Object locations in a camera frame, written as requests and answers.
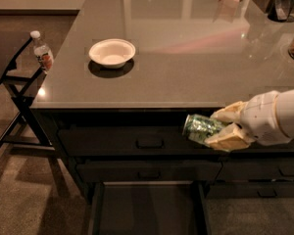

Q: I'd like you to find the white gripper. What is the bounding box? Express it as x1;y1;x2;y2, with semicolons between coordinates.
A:
205;91;291;152

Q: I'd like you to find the green soda can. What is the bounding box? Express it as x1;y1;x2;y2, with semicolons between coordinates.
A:
182;114;227;145

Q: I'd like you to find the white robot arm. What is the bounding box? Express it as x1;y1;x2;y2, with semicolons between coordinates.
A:
205;90;294;151

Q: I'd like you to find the middle right dark drawer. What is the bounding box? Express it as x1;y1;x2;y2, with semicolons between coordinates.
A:
218;159;294;181

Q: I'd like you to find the middle left dark drawer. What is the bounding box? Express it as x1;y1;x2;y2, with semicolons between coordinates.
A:
76;161;221;182

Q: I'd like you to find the bottom right dark drawer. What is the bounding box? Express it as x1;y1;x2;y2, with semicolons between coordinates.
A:
207;182;294;199

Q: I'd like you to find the open bottom left drawer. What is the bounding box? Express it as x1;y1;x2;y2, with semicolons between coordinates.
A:
87;181;212;235

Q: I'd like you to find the top left dark drawer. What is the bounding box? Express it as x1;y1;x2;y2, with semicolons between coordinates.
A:
57;124;243;158

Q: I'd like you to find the white paper bowl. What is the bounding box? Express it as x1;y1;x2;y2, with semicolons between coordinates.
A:
88;39;136;69

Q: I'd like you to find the clear plastic water bottle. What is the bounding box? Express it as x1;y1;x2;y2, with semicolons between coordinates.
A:
30;30;54;72

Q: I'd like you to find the black metal chair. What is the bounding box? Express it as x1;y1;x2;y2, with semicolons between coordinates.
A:
0;31;53;149

